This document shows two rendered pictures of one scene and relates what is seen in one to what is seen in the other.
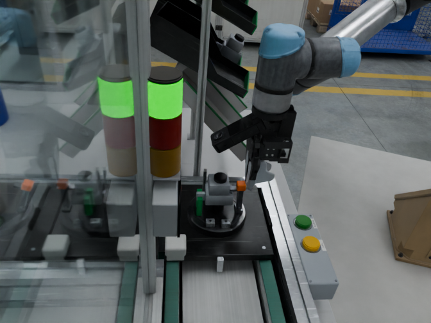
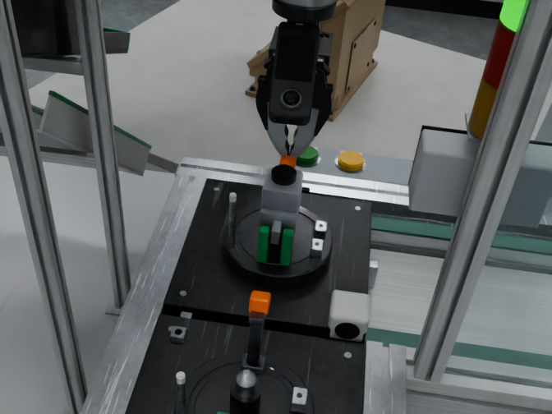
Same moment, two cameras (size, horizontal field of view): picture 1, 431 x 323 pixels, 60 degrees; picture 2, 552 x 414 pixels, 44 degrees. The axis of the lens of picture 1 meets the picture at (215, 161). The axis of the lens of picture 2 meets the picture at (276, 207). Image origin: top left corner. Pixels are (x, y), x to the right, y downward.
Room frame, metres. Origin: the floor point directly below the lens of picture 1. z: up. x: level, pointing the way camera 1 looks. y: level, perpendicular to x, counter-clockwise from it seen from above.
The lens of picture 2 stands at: (0.53, 0.61, 1.58)
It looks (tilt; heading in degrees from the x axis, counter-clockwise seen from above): 41 degrees down; 282
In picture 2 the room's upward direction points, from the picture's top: 5 degrees clockwise
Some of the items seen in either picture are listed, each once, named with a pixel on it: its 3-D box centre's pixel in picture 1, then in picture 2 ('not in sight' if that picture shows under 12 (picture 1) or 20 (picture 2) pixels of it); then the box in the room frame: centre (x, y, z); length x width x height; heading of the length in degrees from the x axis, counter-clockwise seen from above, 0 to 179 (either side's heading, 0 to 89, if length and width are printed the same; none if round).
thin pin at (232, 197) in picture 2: (204, 181); (232, 221); (0.71, 0.02, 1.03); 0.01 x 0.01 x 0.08
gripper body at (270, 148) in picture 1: (269, 132); (301, 44); (0.67, -0.11, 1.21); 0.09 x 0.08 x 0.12; 97
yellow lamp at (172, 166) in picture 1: (163, 154); (504, 106); (0.46, 0.08, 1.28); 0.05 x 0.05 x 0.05
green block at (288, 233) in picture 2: (199, 206); (286, 247); (0.64, 0.03, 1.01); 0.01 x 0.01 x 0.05; 7
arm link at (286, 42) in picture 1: (280, 57); not in sight; (0.67, -0.10, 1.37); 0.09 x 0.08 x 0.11; 109
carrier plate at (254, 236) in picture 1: (215, 218); (277, 252); (0.66, -0.01, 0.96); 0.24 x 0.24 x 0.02; 7
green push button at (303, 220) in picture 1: (303, 222); (305, 157); (0.67, -0.23, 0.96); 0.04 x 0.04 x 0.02
